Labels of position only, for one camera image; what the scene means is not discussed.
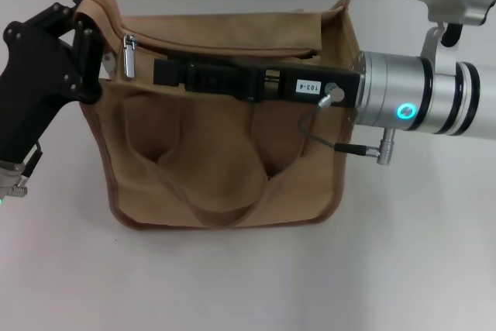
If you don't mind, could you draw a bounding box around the gripper cable with plug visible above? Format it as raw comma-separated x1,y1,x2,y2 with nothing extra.
298,82,396,167
21,140,43,189

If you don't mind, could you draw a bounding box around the silver metal zipper pull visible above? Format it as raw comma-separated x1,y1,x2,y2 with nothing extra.
122,34,139,79

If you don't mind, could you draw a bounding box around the right gripper cable with plug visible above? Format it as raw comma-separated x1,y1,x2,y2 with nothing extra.
298,82,396,167

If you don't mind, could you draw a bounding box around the khaki canvas food bag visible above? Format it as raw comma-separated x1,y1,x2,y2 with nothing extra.
73,0,360,230

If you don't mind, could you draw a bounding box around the white bag label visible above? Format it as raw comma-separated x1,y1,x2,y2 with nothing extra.
102,51,117,74

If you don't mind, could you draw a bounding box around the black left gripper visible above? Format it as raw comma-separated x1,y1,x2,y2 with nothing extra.
0,0,108,164

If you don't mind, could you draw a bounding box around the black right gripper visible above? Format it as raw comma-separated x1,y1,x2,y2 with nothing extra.
153,58,364,110

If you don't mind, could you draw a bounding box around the left gripper cable with plug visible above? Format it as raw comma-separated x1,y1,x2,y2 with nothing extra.
21,140,43,189

